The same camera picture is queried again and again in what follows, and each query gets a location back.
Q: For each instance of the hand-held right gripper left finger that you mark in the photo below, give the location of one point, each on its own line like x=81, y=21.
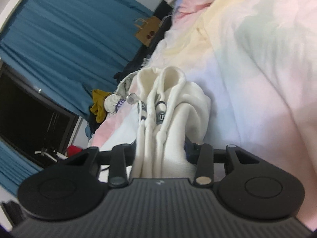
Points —
x=120, y=158

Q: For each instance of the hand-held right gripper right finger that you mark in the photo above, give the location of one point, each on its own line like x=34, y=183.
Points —
x=205, y=161

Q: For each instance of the white hoodie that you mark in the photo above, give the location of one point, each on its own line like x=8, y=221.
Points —
x=178, y=119

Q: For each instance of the pile of clothes on bed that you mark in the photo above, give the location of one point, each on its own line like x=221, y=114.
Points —
x=112, y=103

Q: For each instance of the dark cloth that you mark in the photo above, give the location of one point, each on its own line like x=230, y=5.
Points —
x=92, y=124

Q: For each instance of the red cloth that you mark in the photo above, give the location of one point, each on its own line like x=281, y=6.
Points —
x=73, y=150

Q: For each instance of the mustard yellow cloth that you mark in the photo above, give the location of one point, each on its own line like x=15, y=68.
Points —
x=99, y=104

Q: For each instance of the silver tripod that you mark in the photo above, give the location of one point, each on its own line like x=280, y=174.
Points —
x=49, y=151

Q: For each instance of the dark window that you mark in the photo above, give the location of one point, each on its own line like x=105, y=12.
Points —
x=29, y=119

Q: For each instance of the pastel bed cover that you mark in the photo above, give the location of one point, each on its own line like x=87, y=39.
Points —
x=247, y=67

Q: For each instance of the black armchair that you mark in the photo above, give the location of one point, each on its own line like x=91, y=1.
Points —
x=141, y=57

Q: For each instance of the brown paper bag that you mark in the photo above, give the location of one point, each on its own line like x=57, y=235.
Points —
x=146, y=33

